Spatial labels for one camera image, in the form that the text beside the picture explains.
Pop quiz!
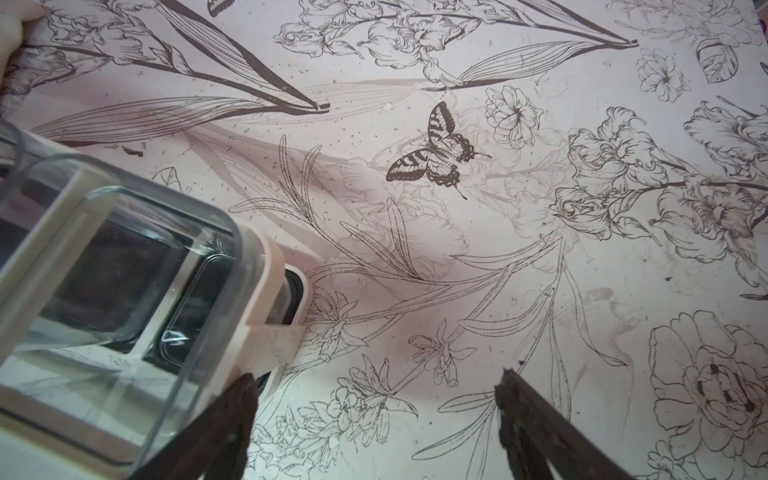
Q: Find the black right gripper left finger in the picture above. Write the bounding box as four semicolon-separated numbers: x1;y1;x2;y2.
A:
131;373;258;480

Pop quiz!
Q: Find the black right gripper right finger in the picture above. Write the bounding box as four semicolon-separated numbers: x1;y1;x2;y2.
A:
495;369;632;480

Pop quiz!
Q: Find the cream toothbrush holder caddy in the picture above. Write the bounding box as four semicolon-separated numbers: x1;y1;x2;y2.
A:
0;128;310;480

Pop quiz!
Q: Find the clear right plastic cup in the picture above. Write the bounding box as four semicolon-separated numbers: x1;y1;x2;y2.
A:
0;154;265;475

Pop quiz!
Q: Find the clear plastic cup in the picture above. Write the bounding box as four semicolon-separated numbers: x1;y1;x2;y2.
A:
0;120;26;181
0;154;265;475

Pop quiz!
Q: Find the clear left plastic cup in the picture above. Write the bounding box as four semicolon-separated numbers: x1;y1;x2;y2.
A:
0;120;26;181

